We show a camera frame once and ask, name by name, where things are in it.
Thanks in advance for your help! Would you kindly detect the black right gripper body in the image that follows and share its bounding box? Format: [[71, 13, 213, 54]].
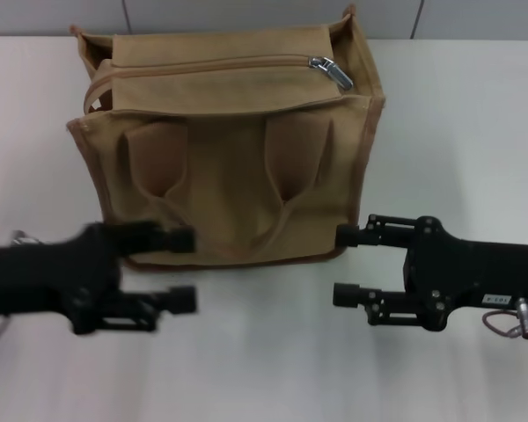
[[403, 215, 528, 332]]

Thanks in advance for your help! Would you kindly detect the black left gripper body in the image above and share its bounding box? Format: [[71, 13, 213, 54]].
[[0, 222, 129, 336]]

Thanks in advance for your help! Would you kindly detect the khaki canvas food bag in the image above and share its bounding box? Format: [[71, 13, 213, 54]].
[[65, 4, 386, 272]]

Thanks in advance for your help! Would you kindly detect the silver metal zipper pull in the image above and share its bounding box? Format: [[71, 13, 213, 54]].
[[307, 55, 355, 92]]

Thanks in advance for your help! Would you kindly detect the silver left cable connector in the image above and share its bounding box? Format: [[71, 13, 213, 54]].
[[10, 229, 41, 245]]

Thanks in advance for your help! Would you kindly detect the brown right gripper cable loop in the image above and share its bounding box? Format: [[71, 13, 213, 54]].
[[480, 309, 523, 340]]

